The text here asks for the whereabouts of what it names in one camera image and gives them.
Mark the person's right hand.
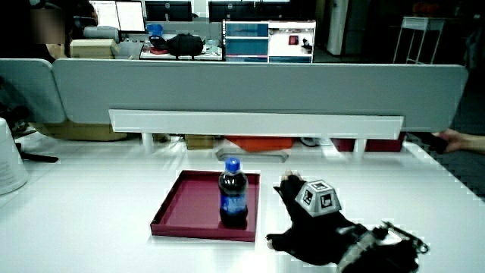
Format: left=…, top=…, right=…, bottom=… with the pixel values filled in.
left=265, top=169, right=368, bottom=266

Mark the dark soda bottle blue cap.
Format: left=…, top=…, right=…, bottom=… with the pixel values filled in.
left=217, top=157, right=249, bottom=229

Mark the dark red square plate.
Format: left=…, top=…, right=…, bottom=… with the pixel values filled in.
left=149, top=169, right=261, bottom=243

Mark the another person's forearm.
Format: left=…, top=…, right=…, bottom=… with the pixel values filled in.
left=468, top=133, right=485, bottom=155

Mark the grey flat tray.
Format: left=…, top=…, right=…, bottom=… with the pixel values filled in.
left=214, top=147, right=289, bottom=165

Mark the orange box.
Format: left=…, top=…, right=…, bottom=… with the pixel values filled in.
left=224, top=135, right=296, bottom=153

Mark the white desk shelf riser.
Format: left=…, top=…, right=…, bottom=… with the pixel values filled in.
left=108, top=108, right=405, bottom=155

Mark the dark red box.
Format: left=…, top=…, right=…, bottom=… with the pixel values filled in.
left=330, top=132, right=407, bottom=153

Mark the small cardboard box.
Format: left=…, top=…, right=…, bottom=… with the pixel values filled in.
left=184, top=134, right=215, bottom=150

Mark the long grey desk partition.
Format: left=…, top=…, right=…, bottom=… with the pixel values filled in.
left=52, top=58, right=469, bottom=133

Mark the black handheld device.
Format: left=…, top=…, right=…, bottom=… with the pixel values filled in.
left=410, top=131, right=449, bottom=155

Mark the white pillar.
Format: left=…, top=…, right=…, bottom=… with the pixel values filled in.
left=327, top=0, right=350, bottom=56

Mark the black bag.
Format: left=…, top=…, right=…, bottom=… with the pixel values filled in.
left=165, top=33, right=206, bottom=61

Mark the dark black monitor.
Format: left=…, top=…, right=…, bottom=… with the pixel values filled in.
left=144, top=0, right=194, bottom=23
left=208, top=0, right=263, bottom=23

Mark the white side table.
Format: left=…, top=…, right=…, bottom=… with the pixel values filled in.
left=392, top=16, right=446, bottom=65

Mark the large flat cardboard box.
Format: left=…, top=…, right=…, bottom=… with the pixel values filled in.
left=33, top=121, right=128, bottom=143

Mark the blue container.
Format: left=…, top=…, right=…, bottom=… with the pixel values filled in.
left=146, top=23, right=164, bottom=38

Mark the lit white monitor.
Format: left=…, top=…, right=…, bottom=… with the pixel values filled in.
left=89, top=0, right=120, bottom=30
left=114, top=0, right=146, bottom=33

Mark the tan cardboard box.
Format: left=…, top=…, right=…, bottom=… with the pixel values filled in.
left=69, top=38, right=120, bottom=59

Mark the white paper bucket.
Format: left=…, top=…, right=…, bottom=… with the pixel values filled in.
left=0, top=117, right=30, bottom=196

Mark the short grey desk partition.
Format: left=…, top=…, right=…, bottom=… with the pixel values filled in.
left=0, top=58, right=67, bottom=124

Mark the black cable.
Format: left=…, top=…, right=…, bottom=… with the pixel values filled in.
left=14, top=141, right=60, bottom=165

